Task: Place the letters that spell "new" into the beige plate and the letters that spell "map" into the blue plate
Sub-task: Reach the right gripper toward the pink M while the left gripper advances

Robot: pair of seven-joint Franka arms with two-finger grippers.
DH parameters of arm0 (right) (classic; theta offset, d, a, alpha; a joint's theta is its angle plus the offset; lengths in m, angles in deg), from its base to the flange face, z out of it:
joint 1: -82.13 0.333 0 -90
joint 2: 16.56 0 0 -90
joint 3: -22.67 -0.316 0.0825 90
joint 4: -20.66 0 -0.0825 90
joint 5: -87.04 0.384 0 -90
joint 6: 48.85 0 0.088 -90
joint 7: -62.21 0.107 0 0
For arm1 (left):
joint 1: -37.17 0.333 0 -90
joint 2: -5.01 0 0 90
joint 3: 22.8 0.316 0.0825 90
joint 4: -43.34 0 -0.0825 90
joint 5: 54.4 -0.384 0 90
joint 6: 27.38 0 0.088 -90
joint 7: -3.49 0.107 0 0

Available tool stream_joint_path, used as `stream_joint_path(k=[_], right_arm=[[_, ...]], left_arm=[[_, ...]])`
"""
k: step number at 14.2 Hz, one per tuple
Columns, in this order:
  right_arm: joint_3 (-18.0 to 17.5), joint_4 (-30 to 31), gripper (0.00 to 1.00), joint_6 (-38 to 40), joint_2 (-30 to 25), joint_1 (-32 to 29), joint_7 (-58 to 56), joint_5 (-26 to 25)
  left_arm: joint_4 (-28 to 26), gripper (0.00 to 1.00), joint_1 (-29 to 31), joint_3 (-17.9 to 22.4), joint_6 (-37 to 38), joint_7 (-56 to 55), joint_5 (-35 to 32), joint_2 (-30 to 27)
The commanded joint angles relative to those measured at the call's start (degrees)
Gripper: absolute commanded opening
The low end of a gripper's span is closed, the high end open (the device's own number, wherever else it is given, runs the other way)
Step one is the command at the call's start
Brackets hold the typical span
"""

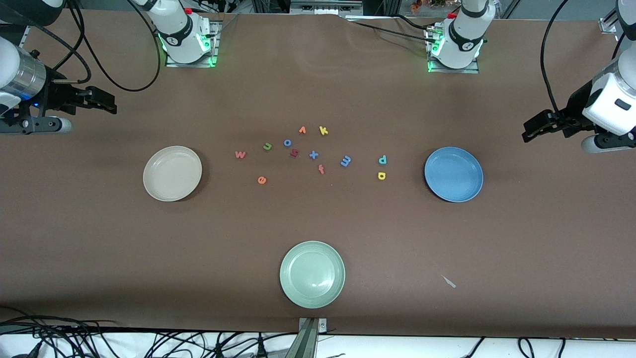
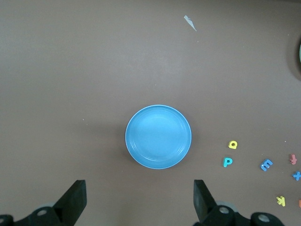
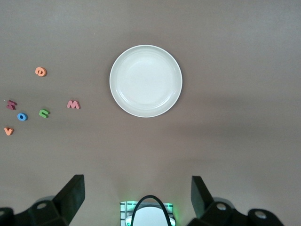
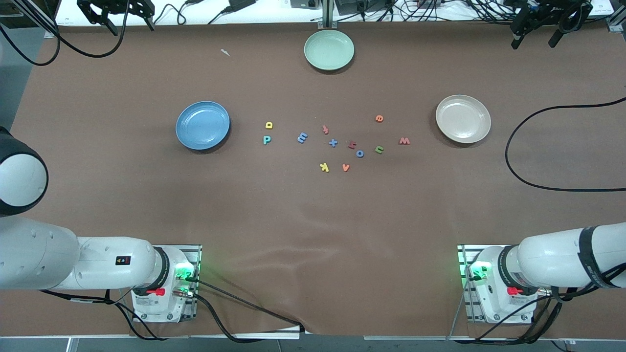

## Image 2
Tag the blue foam letter x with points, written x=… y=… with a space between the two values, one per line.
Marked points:
x=296 y=175

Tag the teal foam letter p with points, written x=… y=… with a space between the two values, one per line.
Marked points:
x=224 y=163

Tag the pale green plate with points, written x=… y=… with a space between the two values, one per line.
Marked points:
x=300 y=53

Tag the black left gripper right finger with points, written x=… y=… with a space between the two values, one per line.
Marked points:
x=207 y=209

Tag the blue foam letter m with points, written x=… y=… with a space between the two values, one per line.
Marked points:
x=266 y=165

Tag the brown table cover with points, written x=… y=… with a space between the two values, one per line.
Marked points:
x=94 y=70

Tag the white tape scrap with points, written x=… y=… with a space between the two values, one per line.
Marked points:
x=190 y=21

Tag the red foam letter t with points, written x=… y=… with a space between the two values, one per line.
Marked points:
x=293 y=159

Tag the blue plate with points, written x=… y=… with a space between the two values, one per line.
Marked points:
x=158 y=137

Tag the yellow foam letter k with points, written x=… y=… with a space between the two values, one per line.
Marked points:
x=281 y=200

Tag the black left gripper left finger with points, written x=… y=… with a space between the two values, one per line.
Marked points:
x=70 y=207

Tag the yellow foam letter a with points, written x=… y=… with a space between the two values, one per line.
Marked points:
x=233 y=147

